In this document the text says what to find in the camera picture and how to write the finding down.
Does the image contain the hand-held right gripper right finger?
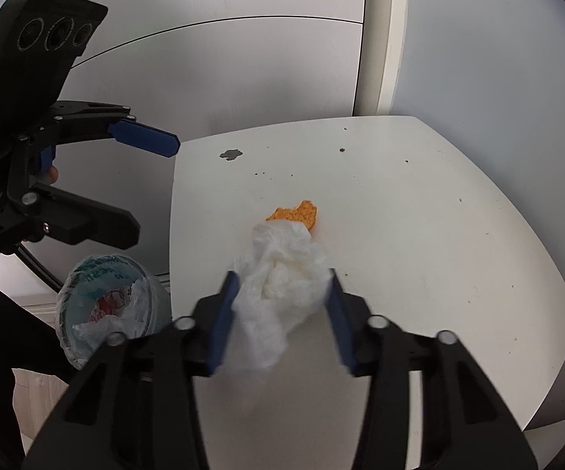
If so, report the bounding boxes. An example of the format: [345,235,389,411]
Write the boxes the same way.
[323,268,538,470]

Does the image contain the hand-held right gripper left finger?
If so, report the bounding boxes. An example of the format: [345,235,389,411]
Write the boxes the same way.
[20,270,242,470]

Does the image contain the teal waste bin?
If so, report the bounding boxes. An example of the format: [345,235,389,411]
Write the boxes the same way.
[54,253,173,374]

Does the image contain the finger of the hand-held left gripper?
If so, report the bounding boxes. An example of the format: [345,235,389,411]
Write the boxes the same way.
[50,100,181,159]
[20,182,142,251]

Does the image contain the white tissue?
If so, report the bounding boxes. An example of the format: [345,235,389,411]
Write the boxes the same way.
[222,220,335,413]

